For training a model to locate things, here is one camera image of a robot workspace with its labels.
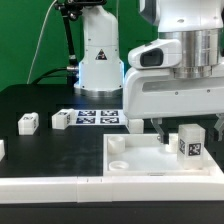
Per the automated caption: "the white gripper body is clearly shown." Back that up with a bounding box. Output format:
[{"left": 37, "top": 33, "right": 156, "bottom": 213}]
[{"left": 123, "top": 65, "right": 224, "bottom": 119}]

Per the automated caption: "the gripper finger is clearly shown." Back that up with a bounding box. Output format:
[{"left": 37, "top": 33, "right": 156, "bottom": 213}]
[
  {"left": 151, "top": 118, "right": 169, "bottom": 144},
  {"left": 214, "top": 113, "right": 224, "bottom": 140}
]

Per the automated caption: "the white square tabletop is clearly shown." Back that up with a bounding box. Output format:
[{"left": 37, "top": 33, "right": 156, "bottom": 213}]
[{"left": 103, "top": 134, "right": 218, "bottom": 176}]

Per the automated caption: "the AprilTag marker sheet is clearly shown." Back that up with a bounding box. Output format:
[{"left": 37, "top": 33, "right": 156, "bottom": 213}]
[{"left": 73, "top": 109, "right": 125, "bottom": 126}]

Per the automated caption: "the white L-shaped obstacle fence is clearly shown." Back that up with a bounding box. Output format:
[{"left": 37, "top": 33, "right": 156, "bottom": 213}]
[{"left": 0, "top": 167, "right": 224, "bottom": 204}]

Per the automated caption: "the white part at left edge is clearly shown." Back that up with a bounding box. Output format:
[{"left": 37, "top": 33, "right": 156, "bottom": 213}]
[{"left": 0, "top": 140, "right": 5, "bottom": 162}]

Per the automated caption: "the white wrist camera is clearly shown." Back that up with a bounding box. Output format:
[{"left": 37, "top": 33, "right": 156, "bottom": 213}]
[{"left": 128, "top": 39, "right": 182, "bottom": 69}]

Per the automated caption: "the black cable bundle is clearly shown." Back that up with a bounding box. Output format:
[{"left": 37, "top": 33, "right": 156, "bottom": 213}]
[{"left": 31, "top": 65, "right": 80, "bottom": 85}]

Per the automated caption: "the white cable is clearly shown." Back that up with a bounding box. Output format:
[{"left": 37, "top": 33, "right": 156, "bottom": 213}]
[{"left": 26, "top": 0, "right": 59, "bottom": 85}]

